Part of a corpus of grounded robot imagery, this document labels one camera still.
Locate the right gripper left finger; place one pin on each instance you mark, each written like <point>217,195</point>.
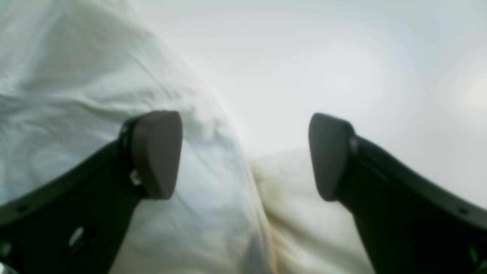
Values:
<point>77,223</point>

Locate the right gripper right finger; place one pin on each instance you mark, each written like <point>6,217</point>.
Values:
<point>407,224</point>

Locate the white printed T-shirt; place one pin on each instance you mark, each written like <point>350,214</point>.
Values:
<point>72,73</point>

